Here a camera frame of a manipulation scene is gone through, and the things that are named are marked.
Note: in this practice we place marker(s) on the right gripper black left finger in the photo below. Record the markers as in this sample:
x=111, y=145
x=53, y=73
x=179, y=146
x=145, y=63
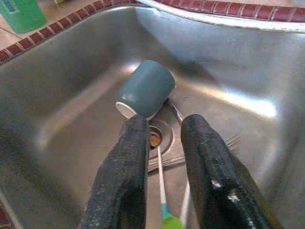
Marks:
x=119, y=179

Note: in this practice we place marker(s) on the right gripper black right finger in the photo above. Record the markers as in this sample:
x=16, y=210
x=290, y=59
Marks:
x=214, y=179

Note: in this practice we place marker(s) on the white training chopsticks green hinge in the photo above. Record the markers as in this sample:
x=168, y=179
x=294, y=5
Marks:
x=162, y=181

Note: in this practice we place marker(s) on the steel fork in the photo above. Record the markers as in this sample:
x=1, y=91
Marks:
x=166, y=163

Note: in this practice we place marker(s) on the blue ceramic mug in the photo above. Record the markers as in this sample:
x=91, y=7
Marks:
x=145, y=88

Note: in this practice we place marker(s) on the small steel sink basin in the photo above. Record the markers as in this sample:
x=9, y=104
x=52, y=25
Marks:
x=59, y=107

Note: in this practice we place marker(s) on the green dish soap bottle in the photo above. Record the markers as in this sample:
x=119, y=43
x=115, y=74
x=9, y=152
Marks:
x=21, y=16

